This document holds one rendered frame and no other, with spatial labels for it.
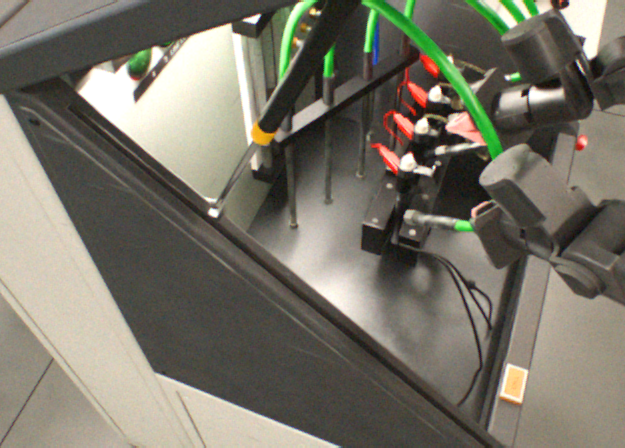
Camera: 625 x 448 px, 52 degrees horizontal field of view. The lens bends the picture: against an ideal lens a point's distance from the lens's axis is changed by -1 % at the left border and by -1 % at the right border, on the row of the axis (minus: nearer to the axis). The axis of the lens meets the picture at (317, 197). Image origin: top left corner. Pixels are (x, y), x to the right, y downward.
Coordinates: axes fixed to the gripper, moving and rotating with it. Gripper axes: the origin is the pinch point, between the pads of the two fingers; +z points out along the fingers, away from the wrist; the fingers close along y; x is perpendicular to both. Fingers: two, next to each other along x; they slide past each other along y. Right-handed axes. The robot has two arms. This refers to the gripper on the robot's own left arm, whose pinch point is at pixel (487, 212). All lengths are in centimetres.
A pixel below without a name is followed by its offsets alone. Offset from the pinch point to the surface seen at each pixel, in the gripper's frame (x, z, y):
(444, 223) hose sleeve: 0.5, 6.0, 3.9
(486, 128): -11.4, -8.8, -0.9
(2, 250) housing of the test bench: -23, 23, 59
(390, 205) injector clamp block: 0.8, 29.4, 4.4
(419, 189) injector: -1.0, 22.1, 0.7
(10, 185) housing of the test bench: -30, 5, 48
